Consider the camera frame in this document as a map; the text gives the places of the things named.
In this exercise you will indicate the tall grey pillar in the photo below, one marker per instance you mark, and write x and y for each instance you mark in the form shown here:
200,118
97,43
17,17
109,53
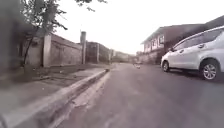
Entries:
83,43

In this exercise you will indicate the grey asphalt road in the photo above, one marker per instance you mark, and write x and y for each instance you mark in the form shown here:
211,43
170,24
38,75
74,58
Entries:
150,100

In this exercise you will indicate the pale building with framed windows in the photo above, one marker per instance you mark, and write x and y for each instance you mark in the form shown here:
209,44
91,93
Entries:
173,35

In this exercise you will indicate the concrete kerb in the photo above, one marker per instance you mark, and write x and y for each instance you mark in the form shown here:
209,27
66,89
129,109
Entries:
50,100

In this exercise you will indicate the white car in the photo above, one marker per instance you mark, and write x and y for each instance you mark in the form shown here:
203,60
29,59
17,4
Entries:
196,53

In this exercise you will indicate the large leafy tree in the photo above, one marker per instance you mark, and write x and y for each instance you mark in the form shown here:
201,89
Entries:
43,13

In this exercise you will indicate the grey concrete pavement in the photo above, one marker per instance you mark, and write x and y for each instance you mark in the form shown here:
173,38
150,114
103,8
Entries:
30,91

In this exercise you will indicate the concrete wall with pillars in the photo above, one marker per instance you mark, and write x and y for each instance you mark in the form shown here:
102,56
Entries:
65,53

